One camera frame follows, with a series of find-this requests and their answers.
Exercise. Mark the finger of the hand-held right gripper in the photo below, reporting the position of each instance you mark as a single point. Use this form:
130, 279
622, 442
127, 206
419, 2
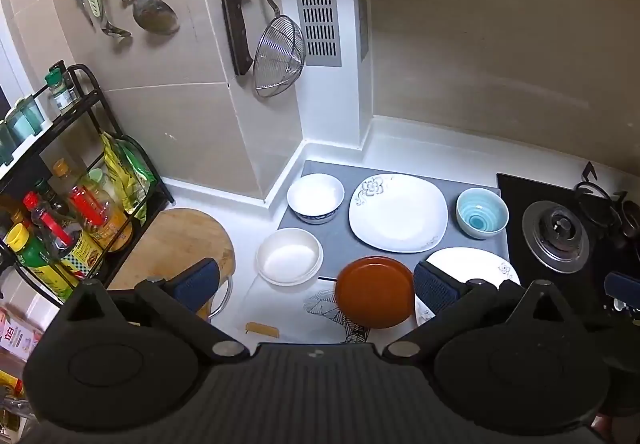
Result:
621, 284

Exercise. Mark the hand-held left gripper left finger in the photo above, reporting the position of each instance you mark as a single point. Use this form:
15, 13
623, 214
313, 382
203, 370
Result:
196, 283

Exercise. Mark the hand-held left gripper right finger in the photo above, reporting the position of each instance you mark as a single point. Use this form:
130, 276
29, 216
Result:
436, 288

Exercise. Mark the brown round plate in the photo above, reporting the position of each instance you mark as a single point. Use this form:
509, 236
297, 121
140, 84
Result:
374, 291

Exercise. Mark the square white floral plate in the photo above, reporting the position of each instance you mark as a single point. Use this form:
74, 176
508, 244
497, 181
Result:
397, 213

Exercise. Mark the shallow cream white bowl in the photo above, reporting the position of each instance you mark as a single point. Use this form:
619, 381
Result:
289, 255

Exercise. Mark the white bowl with blue pattern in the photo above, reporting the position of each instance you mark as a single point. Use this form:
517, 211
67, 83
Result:
315, 196

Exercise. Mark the round white floral plate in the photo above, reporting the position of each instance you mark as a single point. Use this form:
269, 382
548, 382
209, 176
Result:
475, 264

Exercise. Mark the round wooden cutting board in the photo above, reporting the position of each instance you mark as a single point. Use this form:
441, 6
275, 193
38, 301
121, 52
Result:
165, 244

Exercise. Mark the small wooden scraper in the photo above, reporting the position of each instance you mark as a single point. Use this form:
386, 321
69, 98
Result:
262, 329

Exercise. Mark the metal stove burner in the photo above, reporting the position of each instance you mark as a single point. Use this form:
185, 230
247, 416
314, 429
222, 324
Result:
556, 235

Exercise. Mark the light blue ceramic bowl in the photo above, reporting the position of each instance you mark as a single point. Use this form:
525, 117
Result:
481, 214

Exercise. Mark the black pot support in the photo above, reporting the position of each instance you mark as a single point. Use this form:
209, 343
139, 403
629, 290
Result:
597, 194

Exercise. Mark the black gas stove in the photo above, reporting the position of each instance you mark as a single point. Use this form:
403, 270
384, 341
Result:
515, 234

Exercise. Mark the white leaf print mat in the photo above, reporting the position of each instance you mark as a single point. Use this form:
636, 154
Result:
295, 309

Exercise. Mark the grey fabric mat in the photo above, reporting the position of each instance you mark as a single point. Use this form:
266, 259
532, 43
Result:
335, 239

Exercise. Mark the red label oil bottle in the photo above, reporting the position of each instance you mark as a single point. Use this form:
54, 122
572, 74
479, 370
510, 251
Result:
102, 216

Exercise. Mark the yellow green packet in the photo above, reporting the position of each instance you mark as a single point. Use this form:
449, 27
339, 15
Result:
122, 174

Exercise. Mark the red cap sauce bottle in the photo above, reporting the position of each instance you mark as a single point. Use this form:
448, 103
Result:
52, 231

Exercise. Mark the yellow cap green bottle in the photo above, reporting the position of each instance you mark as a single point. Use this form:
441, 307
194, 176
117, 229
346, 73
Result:
37, 259

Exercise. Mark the orange cap bottle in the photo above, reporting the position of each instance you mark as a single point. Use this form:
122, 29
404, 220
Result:
62, 179

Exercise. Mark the dark sauce bottle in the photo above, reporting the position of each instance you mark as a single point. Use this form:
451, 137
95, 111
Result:
47, 199

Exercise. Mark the red and white box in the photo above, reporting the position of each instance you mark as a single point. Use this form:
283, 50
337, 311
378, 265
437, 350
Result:
17, 334

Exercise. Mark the green cap spice jar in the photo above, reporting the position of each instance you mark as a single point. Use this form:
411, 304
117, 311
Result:
62, 92

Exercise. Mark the green glass jar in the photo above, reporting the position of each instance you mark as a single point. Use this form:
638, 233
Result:
25, 122

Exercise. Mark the metal mesh strainer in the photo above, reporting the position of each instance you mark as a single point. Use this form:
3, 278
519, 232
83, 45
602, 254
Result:
280, 57

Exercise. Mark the black kitchen knife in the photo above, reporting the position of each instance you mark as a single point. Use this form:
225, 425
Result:
235, 24

